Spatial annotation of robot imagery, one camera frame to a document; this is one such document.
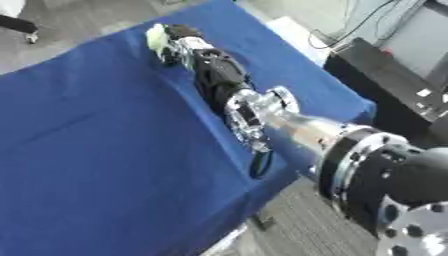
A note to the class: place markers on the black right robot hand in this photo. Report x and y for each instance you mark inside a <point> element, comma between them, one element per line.
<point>219,75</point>

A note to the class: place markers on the pale green soft object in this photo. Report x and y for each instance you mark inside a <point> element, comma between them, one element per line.
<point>156,39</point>

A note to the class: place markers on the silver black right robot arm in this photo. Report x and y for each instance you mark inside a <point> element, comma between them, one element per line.
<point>373,166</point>

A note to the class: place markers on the black cabinet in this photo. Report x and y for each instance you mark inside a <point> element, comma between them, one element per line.
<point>379,83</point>

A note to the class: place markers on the black chair base with caster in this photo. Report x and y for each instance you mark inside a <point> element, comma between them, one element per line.
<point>17,26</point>

